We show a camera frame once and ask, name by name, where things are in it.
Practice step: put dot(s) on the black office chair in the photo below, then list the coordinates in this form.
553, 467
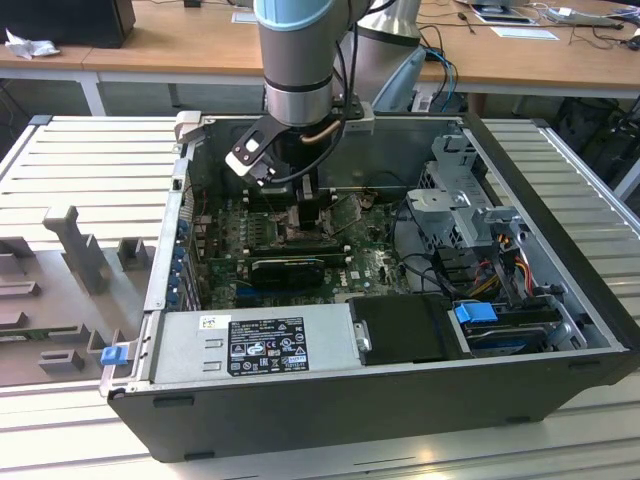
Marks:
595, 140

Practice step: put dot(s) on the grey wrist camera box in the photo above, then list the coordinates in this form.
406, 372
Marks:
361, 126

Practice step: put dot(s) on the black plastic shroud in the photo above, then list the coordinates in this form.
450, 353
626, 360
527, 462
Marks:
400, 330

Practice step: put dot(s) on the silver power supply unit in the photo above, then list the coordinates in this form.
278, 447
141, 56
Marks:
185, 345

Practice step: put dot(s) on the blue plastic latch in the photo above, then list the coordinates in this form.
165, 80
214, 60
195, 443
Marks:
112, 357

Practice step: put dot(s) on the green motherboard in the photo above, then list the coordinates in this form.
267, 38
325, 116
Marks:
370, 260

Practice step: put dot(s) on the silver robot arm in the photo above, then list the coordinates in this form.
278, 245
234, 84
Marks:
295, 65

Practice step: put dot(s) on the wooden desk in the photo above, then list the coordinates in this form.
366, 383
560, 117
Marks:
525, 60
175, 45

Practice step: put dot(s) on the black RAM slot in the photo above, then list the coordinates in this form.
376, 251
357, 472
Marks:
270, 202
300, 245
300, 258

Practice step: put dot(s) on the crumpled white paper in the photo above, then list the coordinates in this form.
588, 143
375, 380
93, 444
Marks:
30, 47

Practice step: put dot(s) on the copper coloured tube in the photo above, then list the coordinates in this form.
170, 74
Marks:
325, 135

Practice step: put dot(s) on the black and grey PC case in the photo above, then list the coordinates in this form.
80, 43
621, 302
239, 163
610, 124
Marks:
350, 415

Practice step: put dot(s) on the blue expansion slot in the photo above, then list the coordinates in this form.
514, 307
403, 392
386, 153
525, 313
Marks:
245, 291

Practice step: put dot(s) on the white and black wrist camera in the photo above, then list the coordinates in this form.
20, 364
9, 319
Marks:
250, 147

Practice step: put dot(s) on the green RAM stick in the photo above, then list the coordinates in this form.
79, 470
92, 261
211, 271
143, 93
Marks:
30, 336

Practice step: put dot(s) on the white power adapter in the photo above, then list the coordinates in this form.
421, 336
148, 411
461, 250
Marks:
421, 102

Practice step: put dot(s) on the pale blue teach pendant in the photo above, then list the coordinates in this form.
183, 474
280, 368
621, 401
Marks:
400, 80

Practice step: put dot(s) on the hard disk in blue carrier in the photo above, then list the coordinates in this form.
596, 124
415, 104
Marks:
475, 314

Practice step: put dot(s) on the grey parts rack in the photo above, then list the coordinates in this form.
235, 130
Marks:
50, 270

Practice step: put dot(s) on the black graphics card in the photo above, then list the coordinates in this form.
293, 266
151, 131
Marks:
285, 274

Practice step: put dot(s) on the white paper sheet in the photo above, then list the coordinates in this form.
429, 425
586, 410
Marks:
525, 33

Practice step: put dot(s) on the grey metal drive cage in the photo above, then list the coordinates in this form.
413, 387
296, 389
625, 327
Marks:
450, 210

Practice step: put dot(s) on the black computer box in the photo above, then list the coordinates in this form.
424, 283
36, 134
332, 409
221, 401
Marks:
65, 20

